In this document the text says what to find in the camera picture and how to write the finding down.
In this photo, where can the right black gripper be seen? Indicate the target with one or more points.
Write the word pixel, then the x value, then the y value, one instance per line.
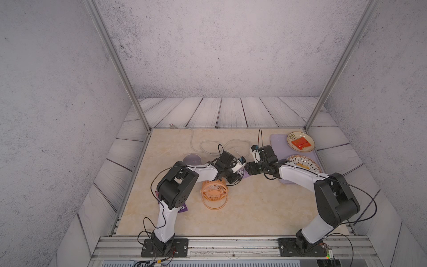
pixel 251 168

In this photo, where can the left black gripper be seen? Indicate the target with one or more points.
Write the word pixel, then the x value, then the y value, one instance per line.
pixel 235 177

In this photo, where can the purple power strip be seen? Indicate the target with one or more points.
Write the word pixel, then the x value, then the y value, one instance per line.
pixel 245 174

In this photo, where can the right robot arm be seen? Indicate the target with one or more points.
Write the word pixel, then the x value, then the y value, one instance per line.
pixel 335 200

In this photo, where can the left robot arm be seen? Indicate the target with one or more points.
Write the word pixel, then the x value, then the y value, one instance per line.
pixel 175 188

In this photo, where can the orange desk fan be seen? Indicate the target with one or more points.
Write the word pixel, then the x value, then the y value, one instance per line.
pixel 214 192

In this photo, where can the lavender placemat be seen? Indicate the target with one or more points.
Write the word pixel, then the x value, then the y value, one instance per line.
pixel 287 150

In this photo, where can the large patterned plate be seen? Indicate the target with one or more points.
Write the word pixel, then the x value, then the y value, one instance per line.
pixel 311 164

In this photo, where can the small patterned plate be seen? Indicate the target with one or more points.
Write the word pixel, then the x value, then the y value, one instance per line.
pixel 296 135

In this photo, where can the red food piece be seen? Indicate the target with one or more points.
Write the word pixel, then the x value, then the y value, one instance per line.
pixel 301 143

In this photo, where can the purple snack packet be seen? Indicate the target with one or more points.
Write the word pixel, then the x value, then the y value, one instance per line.
pixel 181 209

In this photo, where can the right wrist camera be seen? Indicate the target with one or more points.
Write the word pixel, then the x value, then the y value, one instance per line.
pixel 255 153

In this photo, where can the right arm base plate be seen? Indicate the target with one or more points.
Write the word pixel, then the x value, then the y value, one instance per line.
pixel 293 247

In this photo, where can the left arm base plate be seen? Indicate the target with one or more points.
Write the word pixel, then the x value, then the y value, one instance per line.
pixel 176 247

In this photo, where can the aluminium front rail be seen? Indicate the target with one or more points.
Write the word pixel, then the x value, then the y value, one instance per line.
pixel 346 249

